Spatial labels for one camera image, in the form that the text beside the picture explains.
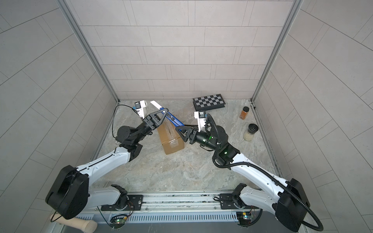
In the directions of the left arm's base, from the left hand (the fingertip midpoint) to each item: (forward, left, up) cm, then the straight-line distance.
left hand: (170, 114), depth 61 cm
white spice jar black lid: (+8, -45, -31) cm, 55 cm away
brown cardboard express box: (-1, +2, -21) cm, 22 cm away
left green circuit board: (-36, +23, -33) cm, 54 cm away
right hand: (-5, -3, -6) cm, 9 cm away
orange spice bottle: (+25, -45, -32) cm, 61 cm away
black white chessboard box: (+38, -24, -34) cm, 56 cm away
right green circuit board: (-34, -34, -36) cm, 60 cm away
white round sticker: (-35, -35, -6) cm, 50 cm away
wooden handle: (-38, +36, -31) cm, 60 cm away
